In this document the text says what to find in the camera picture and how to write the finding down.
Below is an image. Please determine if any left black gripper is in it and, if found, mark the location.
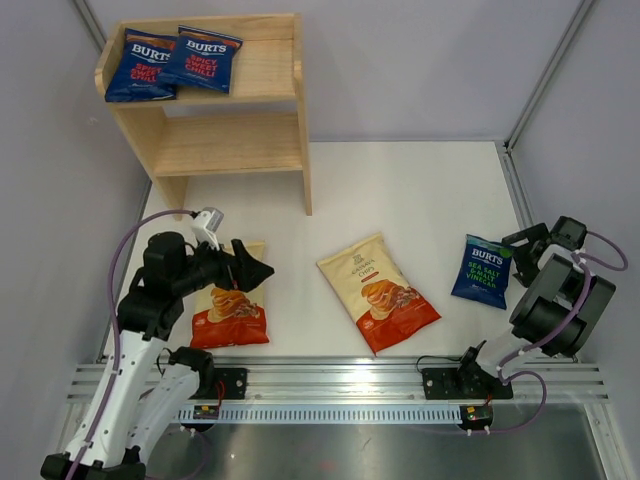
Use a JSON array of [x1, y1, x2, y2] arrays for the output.
[[173, 233, 274, 296]]

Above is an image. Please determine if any cassava chips bag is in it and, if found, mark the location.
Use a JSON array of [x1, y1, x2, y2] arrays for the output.
[[190, 241, 271, 349], [317, 233, 441, 354]]

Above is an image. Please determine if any Burts sea salt vinegar bag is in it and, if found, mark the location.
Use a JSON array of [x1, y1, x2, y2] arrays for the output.
[[451, 234, 514, 310]]

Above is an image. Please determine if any blue Burts chilli bag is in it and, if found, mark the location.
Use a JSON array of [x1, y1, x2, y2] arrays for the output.
[[105, 28, 177, 103]]

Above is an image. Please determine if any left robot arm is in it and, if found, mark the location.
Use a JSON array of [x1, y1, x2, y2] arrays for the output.
[[40, 232, 275, 479]]

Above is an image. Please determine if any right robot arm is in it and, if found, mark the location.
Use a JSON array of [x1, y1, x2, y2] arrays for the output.
[[452, 216, 616, 399]]

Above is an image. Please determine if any wooden two-tier shelf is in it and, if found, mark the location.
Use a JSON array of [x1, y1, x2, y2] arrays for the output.
[[95, 13, 312, 212]]

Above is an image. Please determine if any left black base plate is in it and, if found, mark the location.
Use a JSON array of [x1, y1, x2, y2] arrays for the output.
[[192, 368, 248, 401]]

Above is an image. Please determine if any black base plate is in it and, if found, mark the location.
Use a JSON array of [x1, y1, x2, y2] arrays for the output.
[[421, 368, 514, 400], [192, 368, 248, 401]]

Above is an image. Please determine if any white slotted cable duct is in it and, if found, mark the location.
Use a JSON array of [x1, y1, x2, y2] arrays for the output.
[[172, 404, 462, 425]]

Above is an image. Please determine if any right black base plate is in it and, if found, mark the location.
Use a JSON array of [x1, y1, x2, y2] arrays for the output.
[[421, 368, 514, 400]]

